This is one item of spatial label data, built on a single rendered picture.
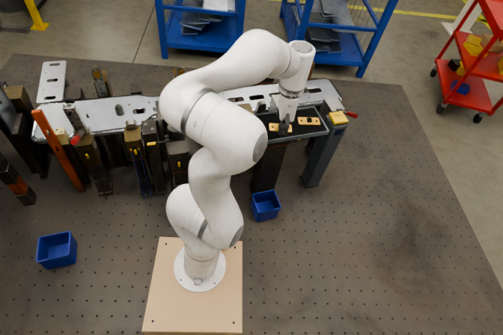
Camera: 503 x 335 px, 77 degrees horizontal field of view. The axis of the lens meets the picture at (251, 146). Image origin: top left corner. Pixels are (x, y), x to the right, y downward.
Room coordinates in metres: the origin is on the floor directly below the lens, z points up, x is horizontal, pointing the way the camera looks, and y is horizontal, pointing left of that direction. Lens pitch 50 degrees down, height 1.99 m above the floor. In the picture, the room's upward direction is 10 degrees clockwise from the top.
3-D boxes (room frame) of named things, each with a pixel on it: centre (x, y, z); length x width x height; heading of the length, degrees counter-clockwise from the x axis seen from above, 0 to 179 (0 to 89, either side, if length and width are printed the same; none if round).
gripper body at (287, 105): (0.82, -0.09, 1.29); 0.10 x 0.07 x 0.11; 8
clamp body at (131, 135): (0.73, 0.45, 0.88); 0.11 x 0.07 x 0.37; 24
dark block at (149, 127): (0.75, 0.38, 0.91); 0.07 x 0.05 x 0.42; 24
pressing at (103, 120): (1.05, 0.25, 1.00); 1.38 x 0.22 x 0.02; 114
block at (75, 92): (1.00, 0.84, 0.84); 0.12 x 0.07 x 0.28; 24
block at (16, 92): (0.85, 0.99, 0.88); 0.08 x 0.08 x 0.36; 24
